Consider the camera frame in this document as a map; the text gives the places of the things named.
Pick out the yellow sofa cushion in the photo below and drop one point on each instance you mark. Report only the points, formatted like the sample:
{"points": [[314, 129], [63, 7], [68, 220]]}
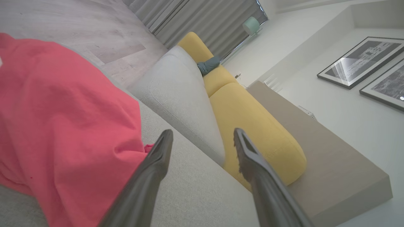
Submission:
{"points": [[194, 47], [252, 126]]}

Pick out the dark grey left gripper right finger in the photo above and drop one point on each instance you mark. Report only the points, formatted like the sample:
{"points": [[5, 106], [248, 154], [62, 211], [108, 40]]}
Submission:
{"points": [[268, 195]]}

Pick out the grey pleated curtain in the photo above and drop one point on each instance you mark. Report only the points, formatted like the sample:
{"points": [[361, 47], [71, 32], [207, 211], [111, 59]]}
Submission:
{"points": [[202, 22]]}

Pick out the red shorts with white stripe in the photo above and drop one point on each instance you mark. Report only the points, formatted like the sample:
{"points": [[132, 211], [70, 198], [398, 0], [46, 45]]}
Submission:
{"points": [[63, 126]]}

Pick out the black framed monochrome picture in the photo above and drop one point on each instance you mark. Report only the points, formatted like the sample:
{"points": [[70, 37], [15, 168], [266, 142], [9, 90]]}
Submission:
{"points": [[363, 60], [388, 86]]}

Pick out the beige wooden ledge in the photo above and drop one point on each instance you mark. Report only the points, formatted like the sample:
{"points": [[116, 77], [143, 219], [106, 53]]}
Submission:
{"points": [[331, 164]]}

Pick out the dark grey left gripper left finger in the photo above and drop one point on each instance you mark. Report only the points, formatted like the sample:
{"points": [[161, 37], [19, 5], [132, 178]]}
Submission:
{"points": [[142, 189]]}

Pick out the grey sofa back cushion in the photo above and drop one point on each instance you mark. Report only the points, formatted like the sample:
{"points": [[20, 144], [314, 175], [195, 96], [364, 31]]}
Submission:
{"points": [[176, 94]]}

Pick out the teal cloth bundle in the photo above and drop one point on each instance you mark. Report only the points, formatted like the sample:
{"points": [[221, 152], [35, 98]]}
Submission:
{"points": [[208, 65]]}

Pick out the mint green floor lamp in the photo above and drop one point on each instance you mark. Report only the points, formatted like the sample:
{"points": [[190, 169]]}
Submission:
{"points": [[251, 26]]}

